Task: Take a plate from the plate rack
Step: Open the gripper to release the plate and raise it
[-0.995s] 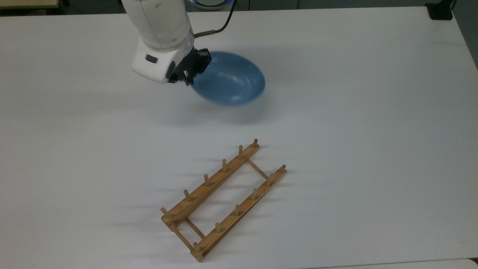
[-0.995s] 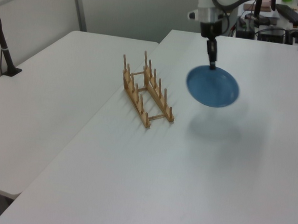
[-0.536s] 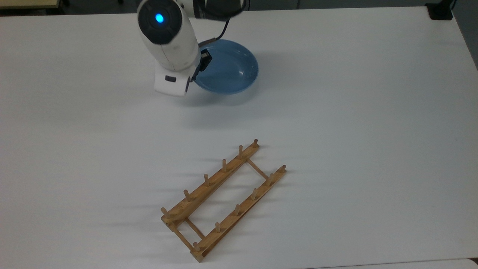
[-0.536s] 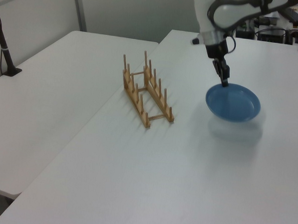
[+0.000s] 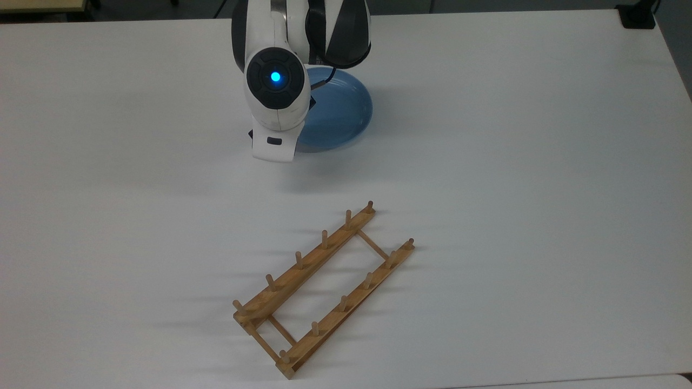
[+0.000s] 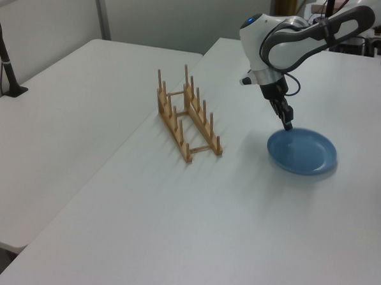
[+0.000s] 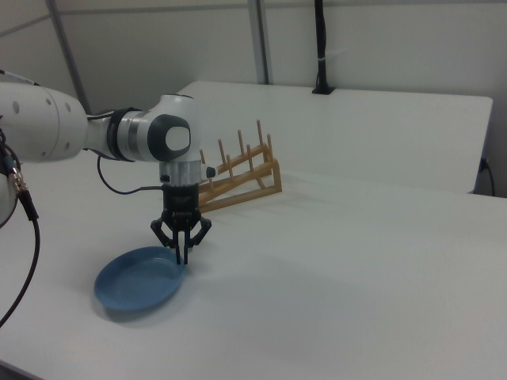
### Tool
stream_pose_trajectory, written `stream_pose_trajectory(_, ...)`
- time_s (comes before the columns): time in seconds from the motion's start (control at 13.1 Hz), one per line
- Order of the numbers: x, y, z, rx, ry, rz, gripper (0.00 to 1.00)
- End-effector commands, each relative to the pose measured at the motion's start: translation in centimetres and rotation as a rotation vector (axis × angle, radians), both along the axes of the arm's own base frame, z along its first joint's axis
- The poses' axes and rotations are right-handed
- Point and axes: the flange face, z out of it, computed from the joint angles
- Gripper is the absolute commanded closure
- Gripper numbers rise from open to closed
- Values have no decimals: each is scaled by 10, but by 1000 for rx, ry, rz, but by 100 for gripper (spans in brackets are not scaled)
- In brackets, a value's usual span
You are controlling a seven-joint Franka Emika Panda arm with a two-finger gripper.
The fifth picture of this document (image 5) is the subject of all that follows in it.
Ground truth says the blue round plate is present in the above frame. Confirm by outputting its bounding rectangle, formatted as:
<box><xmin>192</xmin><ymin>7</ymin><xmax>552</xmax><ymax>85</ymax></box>
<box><xmin>295</xmin><ymin>68</ymin><xmax>374</xmax><ymax>153</ymax></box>

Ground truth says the wooden peg plate rack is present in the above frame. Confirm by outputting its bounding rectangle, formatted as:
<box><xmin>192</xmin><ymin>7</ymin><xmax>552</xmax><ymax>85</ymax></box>
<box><xmin>232</xmin><ymin>201</ymin><xmax>416</xmax><ymax>380</ymax></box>

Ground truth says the light wooden side table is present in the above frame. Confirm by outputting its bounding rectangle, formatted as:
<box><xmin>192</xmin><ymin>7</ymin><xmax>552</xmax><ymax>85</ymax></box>
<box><xmin>0</xmin><ymin>0</ymin><xmax>88</xmax><ymax>14</ymax></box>

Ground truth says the black clamp mount block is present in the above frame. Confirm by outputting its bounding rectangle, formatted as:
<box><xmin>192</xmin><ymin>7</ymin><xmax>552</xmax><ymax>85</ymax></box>
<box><xmin>616</xmin><ymin>0</ymin><xmax>660</xmax><ymax>30</ymax></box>

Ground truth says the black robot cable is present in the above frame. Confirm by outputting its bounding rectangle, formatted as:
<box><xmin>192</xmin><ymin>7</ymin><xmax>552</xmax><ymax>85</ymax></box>
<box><xmin>305</xmin><ymin>0</ymin><xmax>374</xmax><ymax>91</ymax></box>

